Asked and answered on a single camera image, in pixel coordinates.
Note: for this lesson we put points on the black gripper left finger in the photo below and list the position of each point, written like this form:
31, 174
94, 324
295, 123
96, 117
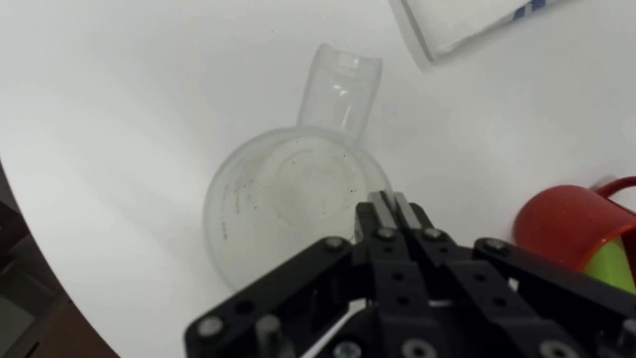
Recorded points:
378, 266

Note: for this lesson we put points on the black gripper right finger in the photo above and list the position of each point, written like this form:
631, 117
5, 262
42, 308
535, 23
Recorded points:
424, 246

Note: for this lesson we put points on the clear plastic cup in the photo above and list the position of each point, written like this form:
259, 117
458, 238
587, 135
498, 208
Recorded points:
285, 192

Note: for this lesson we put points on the red cup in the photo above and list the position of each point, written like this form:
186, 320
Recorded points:
563, 220

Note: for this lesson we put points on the green object in cup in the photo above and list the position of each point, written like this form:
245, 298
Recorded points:
613, 266

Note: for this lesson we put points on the folded white cloth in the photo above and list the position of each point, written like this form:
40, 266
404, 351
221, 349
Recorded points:
464, 23

